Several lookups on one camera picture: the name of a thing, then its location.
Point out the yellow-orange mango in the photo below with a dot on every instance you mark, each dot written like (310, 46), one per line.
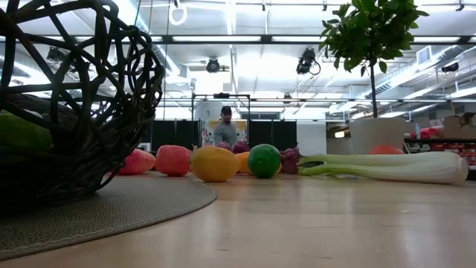
(244, 164)

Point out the pale green celery stalk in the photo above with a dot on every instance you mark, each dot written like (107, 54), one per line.
(390, 167)

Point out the orange-red tomato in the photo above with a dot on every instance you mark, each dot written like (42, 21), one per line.
(173, 161)

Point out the colourful wall poster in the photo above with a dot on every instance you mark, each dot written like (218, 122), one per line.
(207, 134)

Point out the yellow lemon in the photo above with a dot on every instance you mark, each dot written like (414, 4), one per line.
(213, 164)

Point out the dark woven wicker basket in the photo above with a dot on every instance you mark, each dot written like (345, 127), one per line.
(96, 149)

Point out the person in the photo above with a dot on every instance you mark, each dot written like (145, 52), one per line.
(225, 132)

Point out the black partition panel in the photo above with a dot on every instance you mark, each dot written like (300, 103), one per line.
(273, 134)
(175, 134)

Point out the green cucumber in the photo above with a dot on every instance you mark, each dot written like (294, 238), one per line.
(22, 136)

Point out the round black ceiling light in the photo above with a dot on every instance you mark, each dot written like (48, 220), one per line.
(212, 65)

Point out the black hanging overhead camera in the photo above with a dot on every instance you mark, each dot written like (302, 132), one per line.
(306, 61)

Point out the grey round placemat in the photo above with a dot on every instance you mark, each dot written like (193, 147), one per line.
(111, 208)

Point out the black overhead rig beam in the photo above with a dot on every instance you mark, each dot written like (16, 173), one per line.
(282, 38)

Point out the red and yellow mango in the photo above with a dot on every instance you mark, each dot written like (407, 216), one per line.
(137, 162)

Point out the green leafy plant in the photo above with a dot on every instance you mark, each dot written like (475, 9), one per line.
(372, 33)

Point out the shelf with red items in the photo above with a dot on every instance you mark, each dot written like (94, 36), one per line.
(446, 147)

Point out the white cup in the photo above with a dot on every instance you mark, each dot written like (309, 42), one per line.
(377, 136)

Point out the purple eggplant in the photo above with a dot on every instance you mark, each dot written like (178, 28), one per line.
(41, 108)

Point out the black metal rack frame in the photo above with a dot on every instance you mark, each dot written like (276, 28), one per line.
(221, 95)

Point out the round orange fruit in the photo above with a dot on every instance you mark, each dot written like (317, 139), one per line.
(385, 150)

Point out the brown cardboard box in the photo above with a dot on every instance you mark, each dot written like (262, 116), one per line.
(459, 124)

